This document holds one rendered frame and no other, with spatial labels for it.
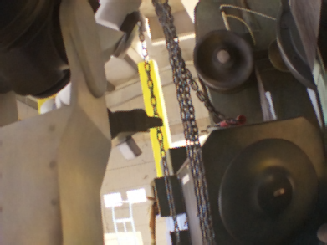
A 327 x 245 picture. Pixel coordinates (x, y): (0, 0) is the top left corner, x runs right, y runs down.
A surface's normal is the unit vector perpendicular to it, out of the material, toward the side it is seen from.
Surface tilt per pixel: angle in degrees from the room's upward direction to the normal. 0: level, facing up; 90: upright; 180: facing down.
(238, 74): 84
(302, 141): 90
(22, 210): 72
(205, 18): 90
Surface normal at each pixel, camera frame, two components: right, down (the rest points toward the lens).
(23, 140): -0.35, -0.43
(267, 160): 0.08, -0.31
